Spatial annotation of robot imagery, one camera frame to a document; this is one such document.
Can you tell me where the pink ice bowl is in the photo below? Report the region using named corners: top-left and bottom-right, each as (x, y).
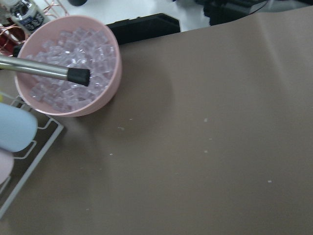
top-left (15, 15), bottom-right (122, 117)

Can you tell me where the blue plastic cup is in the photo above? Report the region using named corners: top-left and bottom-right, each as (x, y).
top-left (0, 103), bottom-right (38, 152)

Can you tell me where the pink plastic cup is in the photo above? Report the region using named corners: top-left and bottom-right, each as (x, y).
top-left (0, 149), bottom-right (14, 184)

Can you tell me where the small labelled bottle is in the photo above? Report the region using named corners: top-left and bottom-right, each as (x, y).
top-left (7, 0), bottom-right (49, 34)

